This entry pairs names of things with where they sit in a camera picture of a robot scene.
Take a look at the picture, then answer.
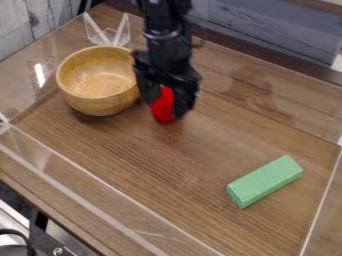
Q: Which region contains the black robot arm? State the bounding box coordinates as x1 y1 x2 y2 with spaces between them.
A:
132 0 201 123

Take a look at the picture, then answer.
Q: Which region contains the black cable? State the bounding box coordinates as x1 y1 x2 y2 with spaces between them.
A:
0 228 34 256

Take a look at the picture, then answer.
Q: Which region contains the green rectangular block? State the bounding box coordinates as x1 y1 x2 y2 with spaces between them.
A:
225 155 303 209

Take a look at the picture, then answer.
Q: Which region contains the wooden bowl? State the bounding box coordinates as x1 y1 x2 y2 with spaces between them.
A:
56 46 140 116

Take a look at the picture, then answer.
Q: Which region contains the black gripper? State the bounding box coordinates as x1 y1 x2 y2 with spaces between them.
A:
132 29 201 119

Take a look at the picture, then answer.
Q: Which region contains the clear acrylic tray wall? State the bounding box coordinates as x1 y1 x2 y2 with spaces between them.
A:
0 113 223 256

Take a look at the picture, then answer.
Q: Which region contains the clear acrylic corner bracket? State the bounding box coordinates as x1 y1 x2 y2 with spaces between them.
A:
82 13 131 47

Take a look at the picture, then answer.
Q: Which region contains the red plush strawberry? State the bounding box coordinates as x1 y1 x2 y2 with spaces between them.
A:
149 87 176 123

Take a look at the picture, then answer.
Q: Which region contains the black table leg bracket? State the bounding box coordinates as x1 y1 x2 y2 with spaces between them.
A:
29 209 96 256

